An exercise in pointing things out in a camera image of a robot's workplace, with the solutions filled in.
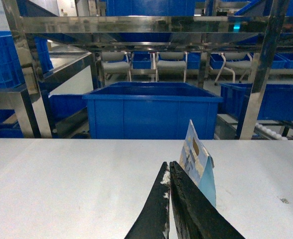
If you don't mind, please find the floral gift bag with figures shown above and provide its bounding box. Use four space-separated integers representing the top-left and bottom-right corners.
179 120 216 207

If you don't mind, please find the stainless steel rack upright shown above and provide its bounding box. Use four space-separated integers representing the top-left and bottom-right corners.
237 0 290 140

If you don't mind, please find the blue bin behind table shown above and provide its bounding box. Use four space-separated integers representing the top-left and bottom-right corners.
83 82 223 140
218 83 293 121

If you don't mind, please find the blue bin behind table left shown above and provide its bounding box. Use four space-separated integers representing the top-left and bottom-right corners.
83 82 223 140

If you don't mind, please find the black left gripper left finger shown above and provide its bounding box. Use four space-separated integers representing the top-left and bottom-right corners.
125 162 170 239

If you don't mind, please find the grey office chair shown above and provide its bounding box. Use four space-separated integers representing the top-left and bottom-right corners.
155 52 188 83

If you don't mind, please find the white table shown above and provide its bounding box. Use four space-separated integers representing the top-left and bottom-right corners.
0 138 293 239

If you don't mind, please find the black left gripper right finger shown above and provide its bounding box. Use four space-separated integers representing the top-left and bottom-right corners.
169 161 243 239

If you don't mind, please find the blue bin behind table right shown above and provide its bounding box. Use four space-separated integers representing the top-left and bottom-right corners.
218 83 293 121

